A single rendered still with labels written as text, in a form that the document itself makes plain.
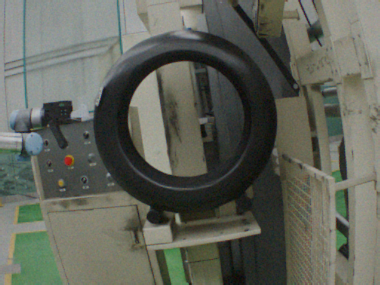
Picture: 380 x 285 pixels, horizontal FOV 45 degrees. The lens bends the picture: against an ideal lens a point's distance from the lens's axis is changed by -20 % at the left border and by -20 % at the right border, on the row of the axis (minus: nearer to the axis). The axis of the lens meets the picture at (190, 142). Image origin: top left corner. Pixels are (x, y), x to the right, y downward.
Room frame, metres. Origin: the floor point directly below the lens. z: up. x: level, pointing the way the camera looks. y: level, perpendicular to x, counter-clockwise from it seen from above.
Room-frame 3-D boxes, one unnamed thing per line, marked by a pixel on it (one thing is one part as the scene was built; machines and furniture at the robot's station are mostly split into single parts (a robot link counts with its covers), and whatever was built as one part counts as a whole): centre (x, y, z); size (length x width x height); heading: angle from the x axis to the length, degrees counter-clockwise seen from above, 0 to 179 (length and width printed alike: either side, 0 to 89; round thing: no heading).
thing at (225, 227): (1.86, 0.00, 0.80); 0.37 x 0.36 x 0.02; 89
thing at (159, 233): (1.86, 0.14, 0.83); 0.36 x 0.09 x 0.06; 179
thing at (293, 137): (2.07, -0.38, 1.05); 0.20 x 0.15 x 0.30; 179
